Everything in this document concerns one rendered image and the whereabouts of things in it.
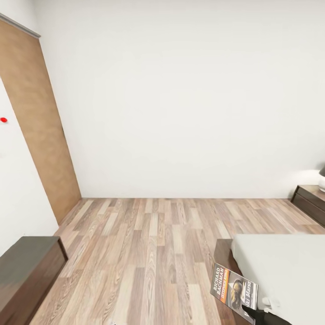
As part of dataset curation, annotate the hardback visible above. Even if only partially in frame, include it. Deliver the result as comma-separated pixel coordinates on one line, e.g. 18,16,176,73
210,263,259,325

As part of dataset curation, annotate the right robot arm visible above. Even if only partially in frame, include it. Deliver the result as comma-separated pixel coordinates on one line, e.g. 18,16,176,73
242,297,291,325

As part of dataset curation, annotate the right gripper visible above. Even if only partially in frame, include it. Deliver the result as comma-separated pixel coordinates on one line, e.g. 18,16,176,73
242,305,289,325

